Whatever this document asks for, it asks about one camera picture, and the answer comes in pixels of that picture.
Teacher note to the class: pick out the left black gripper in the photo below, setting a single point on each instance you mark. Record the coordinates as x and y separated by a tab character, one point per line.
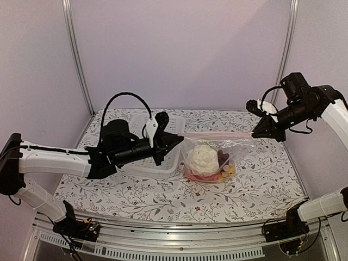
163	142

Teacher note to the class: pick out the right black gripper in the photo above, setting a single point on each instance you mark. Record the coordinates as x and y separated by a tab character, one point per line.
267	124

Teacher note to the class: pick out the white plastic basket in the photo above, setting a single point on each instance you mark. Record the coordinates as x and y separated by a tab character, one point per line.
164	160

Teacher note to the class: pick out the white toy cauliflower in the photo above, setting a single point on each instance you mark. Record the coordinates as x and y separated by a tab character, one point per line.
202	160

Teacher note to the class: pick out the clear zip top bag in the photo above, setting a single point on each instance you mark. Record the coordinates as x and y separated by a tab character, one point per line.
236	144

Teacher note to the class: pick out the dark purple toy grapes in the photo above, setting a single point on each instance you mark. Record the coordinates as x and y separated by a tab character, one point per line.
222	157

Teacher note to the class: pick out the red toy bell pepper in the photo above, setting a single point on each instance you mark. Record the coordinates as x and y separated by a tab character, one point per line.
209	179

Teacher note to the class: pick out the yellow toy corn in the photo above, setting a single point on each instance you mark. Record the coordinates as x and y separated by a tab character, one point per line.
227	172

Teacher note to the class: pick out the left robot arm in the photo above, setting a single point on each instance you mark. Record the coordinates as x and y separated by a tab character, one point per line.
116	147

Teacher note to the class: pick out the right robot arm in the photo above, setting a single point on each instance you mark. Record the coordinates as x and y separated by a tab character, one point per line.
305	103

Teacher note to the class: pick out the floral table mat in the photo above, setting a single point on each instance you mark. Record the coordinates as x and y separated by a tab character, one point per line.
264	187

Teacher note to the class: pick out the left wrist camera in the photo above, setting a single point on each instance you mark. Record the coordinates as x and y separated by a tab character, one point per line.
155	125

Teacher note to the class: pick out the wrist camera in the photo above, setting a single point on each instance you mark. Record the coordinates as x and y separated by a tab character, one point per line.
259	108
155	125

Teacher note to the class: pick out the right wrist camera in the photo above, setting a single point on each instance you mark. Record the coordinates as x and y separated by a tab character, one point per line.
259	108

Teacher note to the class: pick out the right aluminium frame post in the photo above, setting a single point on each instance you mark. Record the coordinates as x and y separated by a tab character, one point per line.
292	19

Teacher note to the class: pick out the aluminium frame post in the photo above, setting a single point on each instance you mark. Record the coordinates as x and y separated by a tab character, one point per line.
71	34
292	19

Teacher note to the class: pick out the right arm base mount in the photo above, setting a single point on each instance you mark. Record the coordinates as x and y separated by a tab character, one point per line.
292	226

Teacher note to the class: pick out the front aluminium rail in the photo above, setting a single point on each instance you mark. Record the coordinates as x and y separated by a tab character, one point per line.
132	239

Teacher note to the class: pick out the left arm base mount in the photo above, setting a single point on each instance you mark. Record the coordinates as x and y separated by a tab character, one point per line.
87	230

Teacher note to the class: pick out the left aluminium frame post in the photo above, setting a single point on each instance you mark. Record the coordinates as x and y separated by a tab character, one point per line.
71	34

